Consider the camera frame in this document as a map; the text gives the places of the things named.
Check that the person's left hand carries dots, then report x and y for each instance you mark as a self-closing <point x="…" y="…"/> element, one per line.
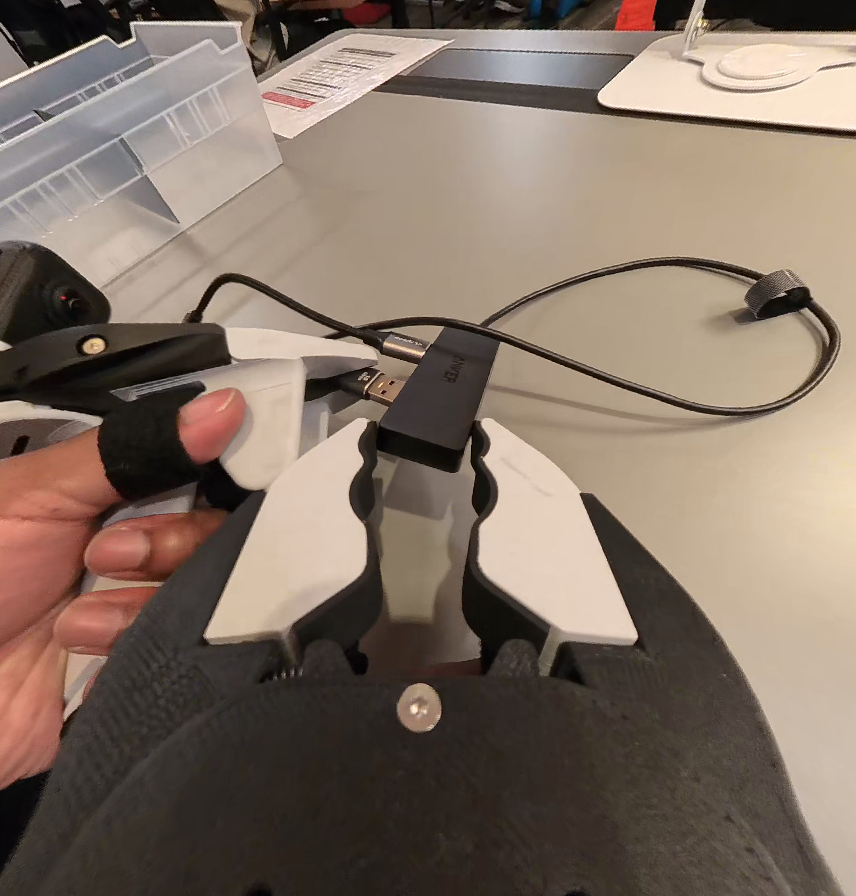
<point x="22" y="595"/>

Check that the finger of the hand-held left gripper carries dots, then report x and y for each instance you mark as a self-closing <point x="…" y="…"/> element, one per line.
<point x="267" y="376"/>
<point x="288" y="346"/>

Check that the slim black USB hub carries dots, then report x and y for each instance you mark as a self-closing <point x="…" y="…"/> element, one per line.
<point x="442" y="392"/>

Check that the clear plastic bin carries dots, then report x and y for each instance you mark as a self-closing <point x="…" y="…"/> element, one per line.
<point x="155" y="140"/>

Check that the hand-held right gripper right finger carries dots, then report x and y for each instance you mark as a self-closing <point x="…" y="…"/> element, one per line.
<point x="554" y="560"/>

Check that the paper sheet red label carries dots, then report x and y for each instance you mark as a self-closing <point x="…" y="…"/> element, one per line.
<point x="344" y="77"/>

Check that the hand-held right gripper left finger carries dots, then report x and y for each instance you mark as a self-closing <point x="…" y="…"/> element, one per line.
<point x="295" y="560"/>

